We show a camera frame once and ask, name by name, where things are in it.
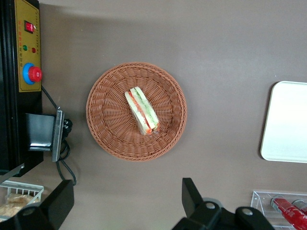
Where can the round brown wicker basket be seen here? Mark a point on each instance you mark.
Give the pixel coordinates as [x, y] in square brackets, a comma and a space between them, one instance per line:
[112, 134]

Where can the beige rectangular serving tray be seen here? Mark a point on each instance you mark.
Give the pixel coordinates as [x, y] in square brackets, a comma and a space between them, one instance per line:
[287, 122]

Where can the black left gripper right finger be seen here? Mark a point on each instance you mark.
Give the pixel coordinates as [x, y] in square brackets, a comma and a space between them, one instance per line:
[192, 203]

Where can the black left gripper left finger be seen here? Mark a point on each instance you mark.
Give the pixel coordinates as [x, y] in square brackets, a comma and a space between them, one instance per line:
[55, 206]

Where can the red emergency stop button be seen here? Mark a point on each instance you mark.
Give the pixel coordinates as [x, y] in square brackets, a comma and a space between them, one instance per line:
[34, 73]

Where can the yellow control panel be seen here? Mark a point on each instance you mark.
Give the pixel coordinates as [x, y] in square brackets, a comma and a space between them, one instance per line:
[28, 43]

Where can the triangle sandwich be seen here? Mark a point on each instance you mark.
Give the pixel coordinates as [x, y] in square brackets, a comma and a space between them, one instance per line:
[142, 111]

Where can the clear acrylic bottle rack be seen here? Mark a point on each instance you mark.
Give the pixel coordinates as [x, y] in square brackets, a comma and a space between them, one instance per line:
[261, 203]

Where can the black sealing machine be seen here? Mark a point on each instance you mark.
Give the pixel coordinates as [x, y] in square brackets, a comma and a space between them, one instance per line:
[9, 95]

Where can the grey metal machine lever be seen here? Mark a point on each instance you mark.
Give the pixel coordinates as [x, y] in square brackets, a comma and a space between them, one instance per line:
[12, 173]

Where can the rice cracker snack pack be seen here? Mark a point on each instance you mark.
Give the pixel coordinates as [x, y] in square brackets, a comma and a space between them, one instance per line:
[14, 203]

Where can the red rocker switch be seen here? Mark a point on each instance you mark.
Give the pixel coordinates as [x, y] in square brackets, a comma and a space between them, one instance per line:
[29, 26]

